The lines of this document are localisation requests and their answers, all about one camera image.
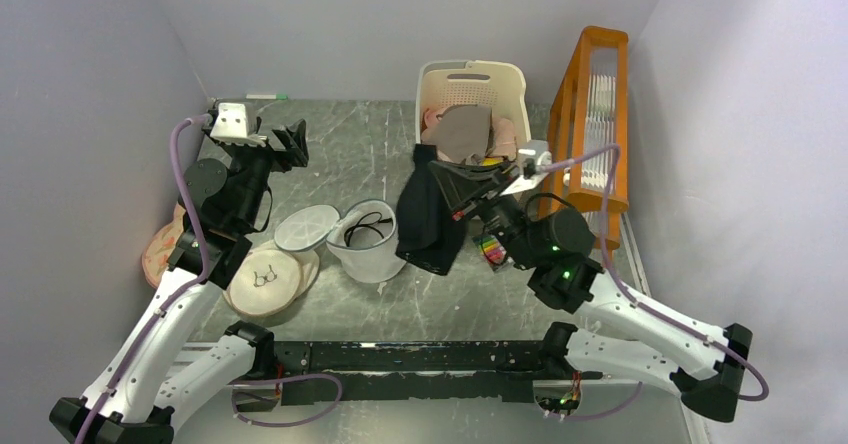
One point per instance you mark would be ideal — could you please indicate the orange wooden rack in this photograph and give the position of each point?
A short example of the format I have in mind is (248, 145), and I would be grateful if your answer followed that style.
(590, 111)

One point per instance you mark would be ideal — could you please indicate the white mesh laundry bag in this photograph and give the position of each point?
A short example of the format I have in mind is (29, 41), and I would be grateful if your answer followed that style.
(363, 239)

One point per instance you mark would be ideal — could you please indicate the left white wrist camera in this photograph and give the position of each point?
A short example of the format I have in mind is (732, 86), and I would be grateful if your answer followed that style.
(236, 124)

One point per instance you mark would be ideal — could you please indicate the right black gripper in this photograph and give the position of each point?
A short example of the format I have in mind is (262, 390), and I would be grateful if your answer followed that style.
(467, 185)

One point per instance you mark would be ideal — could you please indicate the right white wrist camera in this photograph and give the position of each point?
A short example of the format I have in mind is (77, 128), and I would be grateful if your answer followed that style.
(526, 173)

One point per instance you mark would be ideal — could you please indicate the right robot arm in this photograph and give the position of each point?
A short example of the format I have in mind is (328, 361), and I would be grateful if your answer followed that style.
(701, 364)

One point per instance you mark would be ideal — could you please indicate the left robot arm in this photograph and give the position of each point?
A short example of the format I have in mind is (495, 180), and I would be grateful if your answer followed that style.
(136, 399)

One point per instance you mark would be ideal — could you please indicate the grey brown cloth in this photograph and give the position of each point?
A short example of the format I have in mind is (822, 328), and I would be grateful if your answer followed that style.
(462, 134)

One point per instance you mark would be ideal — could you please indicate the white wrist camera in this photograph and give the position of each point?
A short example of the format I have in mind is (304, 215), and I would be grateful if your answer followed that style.
(526, 173)
(236, 124)

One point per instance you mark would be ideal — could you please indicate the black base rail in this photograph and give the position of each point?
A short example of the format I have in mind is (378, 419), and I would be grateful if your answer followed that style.
(396, 371)

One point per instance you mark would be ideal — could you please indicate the floral pink oven mitt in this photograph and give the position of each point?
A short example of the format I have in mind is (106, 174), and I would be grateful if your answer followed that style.
(155, 257)

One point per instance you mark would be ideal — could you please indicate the green white marker pen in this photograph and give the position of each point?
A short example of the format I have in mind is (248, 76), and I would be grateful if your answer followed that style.
(268, 97)

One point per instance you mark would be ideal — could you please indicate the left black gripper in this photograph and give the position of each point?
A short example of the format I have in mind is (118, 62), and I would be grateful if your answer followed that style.
(294, 152)

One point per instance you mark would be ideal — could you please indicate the beige round fabric pad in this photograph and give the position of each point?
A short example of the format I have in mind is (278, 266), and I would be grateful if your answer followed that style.
(270, 279)

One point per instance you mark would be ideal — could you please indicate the black bra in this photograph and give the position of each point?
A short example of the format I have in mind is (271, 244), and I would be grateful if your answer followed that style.
(428, 236)

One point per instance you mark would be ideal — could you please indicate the pink cloth in basket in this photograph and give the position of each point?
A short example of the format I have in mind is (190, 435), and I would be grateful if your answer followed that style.
(503, 141)

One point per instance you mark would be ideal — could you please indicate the pack of coloured markers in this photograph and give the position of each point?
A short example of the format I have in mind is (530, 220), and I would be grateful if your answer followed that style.
(492, 251)

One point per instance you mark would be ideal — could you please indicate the cream plastic laundry basket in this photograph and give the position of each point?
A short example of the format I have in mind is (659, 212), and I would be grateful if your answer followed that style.
(501, 86)

